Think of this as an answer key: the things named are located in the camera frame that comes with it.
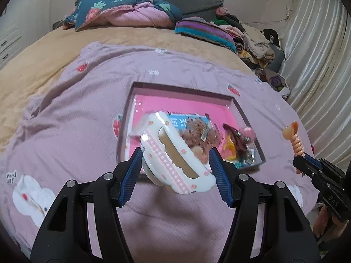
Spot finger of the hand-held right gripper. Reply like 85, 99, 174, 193
302, 153, 323, 171
293, 156, 316, 180

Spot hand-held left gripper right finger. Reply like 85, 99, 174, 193
208, 146, 322, 263

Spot white wardrobe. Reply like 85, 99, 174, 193
0, 0, 53, 69

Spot beige bed sheet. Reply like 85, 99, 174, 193
0, 27, 256, 154

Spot yellow hair ties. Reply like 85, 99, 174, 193
222, 134, 238, 161

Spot person's right hand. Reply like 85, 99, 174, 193
313, 205, 338, 239

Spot sheer red-dotted bow hair clip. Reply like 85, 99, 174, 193
179, 117, 223, 163

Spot purple strawberry blanket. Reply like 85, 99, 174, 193
0, 42, 316, 263

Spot cream pleated curtain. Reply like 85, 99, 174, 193
278, 0, 351, 168

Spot pink flower hair accessory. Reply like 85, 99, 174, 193
239, 125, 257, 141

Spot white claw hair clip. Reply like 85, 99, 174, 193
139, 111, 218, 195

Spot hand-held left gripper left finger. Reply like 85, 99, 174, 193
30, 147, 145, 263

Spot shallow grey cardboard box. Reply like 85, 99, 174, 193
116, 81, 267, 176

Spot pink book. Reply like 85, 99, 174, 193
124, 94, 248, 168

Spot floral blue pink quilt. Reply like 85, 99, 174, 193
62, 0, 183, 31

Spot striped folded blanket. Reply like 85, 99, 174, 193
174, 17, 237, 54

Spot orange spiral hair tie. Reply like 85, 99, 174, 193
282, 121, 306, 157

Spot maroon hair clip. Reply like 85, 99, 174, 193
222, 123, 249, 160

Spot pile of clothes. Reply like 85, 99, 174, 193
215, 7, 292, 97

